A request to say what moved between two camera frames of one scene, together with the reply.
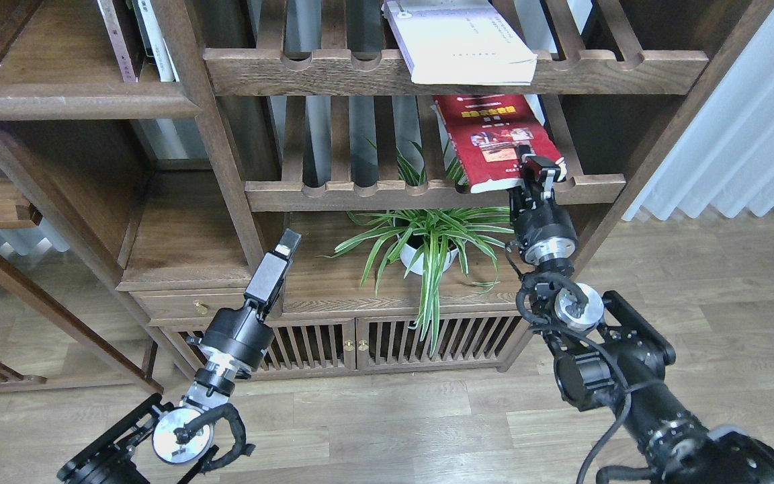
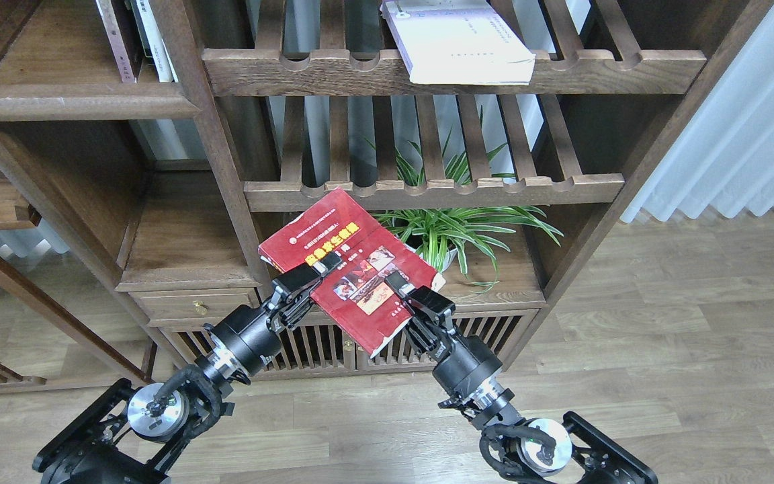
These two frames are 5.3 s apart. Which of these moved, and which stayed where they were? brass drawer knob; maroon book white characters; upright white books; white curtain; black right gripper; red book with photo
Moved: black right gripper; red book with photo
Stayed: white curtain; maroon book white characters; upright white books; brass drawer knob
